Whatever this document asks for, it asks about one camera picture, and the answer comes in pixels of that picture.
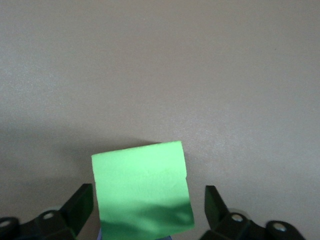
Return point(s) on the green foam cube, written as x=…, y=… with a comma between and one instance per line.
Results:
x=142, y=185

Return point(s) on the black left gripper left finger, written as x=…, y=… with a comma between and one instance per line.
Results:
x=77, y=210

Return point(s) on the large table cover sheet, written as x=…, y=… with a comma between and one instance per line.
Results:
x=150, y=62

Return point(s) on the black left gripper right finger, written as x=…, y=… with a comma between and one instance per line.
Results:
x=217, y=215

